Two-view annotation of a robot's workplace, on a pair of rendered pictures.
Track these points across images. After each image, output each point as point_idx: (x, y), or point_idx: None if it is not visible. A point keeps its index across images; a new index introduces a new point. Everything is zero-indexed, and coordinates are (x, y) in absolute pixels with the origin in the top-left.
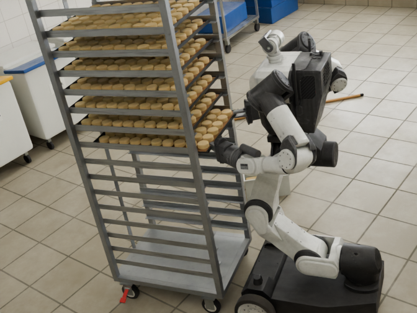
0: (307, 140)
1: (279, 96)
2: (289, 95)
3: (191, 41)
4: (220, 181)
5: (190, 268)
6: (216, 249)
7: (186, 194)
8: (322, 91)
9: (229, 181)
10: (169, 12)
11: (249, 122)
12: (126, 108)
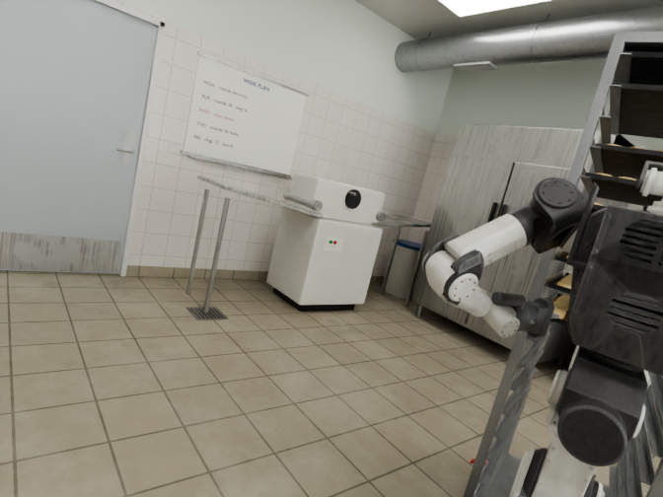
0: (459, 251)
1: (529, 211)
2: (549, 225)
3: None
4: (640, 485)
5: None
6: (488, 460)
7: (626, 481)
8: (602, 255)
9: (641, 493)
10: (593, 115)
11: None
12: (564, 250)
